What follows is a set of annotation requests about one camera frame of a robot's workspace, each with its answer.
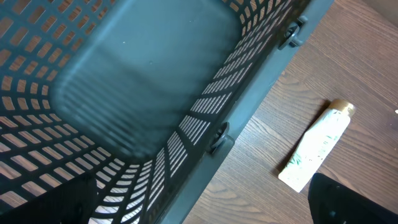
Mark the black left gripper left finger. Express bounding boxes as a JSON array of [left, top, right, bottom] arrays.
[[1, 174, 97, 224]]

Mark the dark grey plastic basket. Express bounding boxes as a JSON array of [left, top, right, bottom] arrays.
[[1, 0, 331, 223]]

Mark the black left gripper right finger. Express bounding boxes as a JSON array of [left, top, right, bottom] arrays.
[[308, 173, 397, 224]]

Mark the white tube with gold cap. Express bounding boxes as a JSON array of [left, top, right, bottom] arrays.
[[278, 99, 356, 192]]

